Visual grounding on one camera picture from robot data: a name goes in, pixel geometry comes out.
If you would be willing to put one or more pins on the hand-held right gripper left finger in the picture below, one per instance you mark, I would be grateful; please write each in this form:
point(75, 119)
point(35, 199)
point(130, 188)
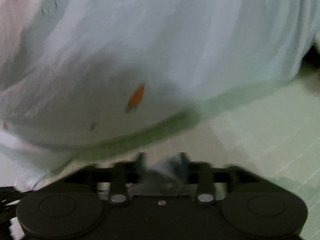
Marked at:
point(117, 180)

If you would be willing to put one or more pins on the grey zip hoodie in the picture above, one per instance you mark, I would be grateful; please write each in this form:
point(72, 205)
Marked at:
point(162, 177)

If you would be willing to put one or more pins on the light blue carrot-print blanket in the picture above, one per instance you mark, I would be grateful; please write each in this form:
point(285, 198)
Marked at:
point(150, 42)

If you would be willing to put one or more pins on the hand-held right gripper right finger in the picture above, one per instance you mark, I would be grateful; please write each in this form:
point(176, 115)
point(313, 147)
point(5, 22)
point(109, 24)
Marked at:
point(205, 180)

